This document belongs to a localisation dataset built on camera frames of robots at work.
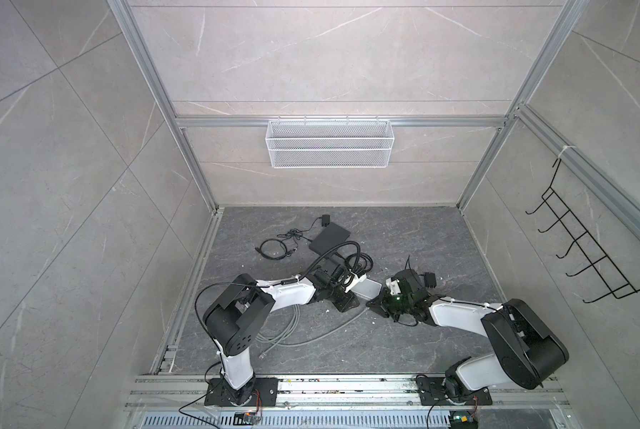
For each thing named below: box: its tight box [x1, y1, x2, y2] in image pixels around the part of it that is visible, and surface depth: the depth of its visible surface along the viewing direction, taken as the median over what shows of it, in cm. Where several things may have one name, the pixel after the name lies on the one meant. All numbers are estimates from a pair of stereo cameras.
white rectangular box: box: [350, 277, 384, 302], surface depth 93 cm
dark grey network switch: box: [309, 221, 351, 256], surface depth 112 cm
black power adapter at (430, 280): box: [424, 271, 437, 288], surface depth 97 cm
